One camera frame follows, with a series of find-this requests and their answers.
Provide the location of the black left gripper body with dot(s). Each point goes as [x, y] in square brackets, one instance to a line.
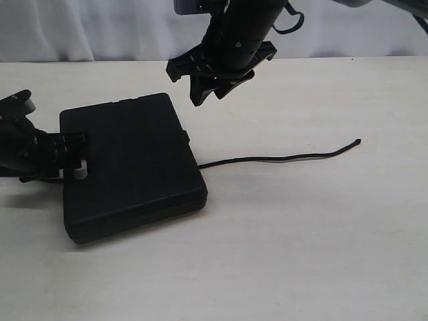
[27, 153]

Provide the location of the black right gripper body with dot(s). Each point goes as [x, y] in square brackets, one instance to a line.
[226, 51]

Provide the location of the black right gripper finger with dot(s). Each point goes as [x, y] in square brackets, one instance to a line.
[225, 86]
[202, 86]

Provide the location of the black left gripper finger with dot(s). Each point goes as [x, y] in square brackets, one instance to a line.
[69, 143]
[74, 172]

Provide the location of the black plastic carry case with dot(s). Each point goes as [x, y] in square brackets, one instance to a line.
[141, 169]

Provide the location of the white backdrop curtain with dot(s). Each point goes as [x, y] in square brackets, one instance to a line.
[53, 31]

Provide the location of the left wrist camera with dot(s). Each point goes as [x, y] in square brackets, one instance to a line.
[29, 106]

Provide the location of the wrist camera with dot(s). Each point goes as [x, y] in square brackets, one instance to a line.
[29, 106]
[191, 7]

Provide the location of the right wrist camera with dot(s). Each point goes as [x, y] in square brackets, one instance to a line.
[191, 7]

